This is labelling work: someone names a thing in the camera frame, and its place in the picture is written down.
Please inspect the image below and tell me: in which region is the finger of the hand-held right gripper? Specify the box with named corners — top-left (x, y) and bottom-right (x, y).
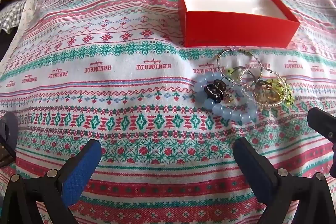
top-left (307, 107), bottom-right (336, 141)

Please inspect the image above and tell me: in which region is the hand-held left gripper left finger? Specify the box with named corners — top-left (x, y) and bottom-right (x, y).
top-left (0, 139), bottom-right (103, 224)

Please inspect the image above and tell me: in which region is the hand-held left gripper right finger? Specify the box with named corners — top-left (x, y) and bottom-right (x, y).
top-left (233, 138), bottom-right (336, 224)

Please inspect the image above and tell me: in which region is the silver bead chain bracelet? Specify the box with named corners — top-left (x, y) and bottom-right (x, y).
top-left (243, 70), bottom-right (288, 107)

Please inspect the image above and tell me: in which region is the blue bead bracelet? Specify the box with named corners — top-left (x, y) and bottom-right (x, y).
top-left (193, 72), bottom-right (259, 122)

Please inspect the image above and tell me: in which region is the gold flower jewelry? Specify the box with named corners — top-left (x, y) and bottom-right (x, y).
top-left (253, 82), bottom-right (282, 105)

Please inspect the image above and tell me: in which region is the dark hair claw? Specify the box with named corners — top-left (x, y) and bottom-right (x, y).
top-left (203, 79), bottom-right (231, 104)

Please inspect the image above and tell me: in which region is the large rhinestone hoop bracelet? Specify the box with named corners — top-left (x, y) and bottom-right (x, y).
top-left (217, 49), bottom-right (263, 83)

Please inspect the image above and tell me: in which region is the red cardboard box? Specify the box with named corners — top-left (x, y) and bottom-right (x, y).
top-left (177, 0), bottom-right (300, 48)

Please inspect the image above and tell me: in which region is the dark grey object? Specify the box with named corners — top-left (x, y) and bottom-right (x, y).
top-left (0, 111), bottom-right (19, 168)

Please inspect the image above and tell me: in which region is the patterned knit-print tablecloth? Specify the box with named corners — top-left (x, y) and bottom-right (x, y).
top-left (0, 0), bottom-right (336, 224)

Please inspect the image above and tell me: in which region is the grey gingham cloth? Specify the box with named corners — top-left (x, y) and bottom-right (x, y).
top-left (0, 0), bottom-right (28, 31)

